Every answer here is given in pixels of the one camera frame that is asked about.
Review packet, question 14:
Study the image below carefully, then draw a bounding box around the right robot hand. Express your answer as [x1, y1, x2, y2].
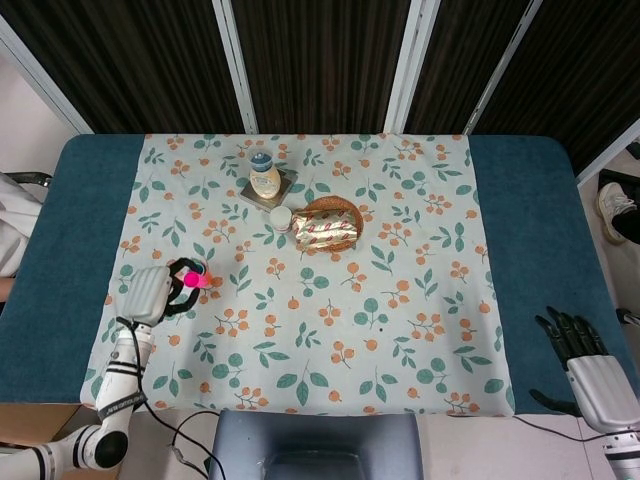
[529, 306, 636, 432]

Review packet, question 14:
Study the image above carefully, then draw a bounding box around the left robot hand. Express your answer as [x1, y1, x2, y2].
[118, 257, 209, 325]

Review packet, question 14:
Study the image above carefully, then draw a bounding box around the teal table cover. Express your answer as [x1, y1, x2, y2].
[0, 132, 640, 416]

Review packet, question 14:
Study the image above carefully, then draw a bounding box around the person in white clothes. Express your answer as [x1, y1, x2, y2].
[0, 174, 44, 279]

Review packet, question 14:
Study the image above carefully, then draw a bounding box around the small white jar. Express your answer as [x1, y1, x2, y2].
[269, 205, 294, 234]

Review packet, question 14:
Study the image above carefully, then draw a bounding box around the brown cardboard box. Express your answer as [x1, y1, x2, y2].
[0, 402, 129, 480]

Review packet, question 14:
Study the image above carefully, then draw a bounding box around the beige sauce bottle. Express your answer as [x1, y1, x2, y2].
[248, 148, 283, 201]

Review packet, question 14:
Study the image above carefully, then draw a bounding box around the black chair armrest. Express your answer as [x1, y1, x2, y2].
[0, 170, 54, 189]

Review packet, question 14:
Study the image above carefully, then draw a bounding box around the white sneaker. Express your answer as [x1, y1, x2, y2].
[594, 181, 639, 245]

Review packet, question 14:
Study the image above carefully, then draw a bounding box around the gold foil snack bag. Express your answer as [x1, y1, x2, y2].
[290, 207, 362, 246]

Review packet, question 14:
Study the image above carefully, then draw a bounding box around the brown woven basket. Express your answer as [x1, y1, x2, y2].
[297, 195, 365, 251]

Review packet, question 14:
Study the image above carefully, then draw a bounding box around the floral print tablecloth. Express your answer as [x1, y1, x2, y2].
[79, 132, 516, 417]

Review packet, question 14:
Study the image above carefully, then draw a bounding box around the dark folding screen panel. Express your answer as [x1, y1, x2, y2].
[212, 0, 426, 135]
[384, 0, 544, 135]
[0, 0, 251, 135]
[464, 0, 640, 176]

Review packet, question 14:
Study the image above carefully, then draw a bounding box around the black right hand cable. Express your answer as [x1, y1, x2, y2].
[514, 414, 609, 444]

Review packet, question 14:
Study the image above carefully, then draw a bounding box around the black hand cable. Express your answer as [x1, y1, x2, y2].
[127, 319, 226, 480]
[514, 414, 609, 444]

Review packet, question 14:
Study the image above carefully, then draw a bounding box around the black left hand cable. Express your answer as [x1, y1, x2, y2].
[127, 319, 226, 480]

